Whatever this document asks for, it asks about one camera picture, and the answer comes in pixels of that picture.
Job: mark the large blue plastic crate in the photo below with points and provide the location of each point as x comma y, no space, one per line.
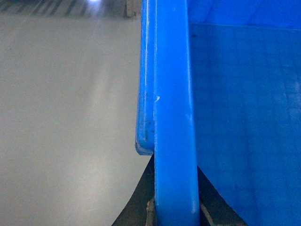
220,89

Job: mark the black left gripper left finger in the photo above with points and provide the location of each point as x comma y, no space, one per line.
140,209

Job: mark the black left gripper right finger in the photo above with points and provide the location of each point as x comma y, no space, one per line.
214,211

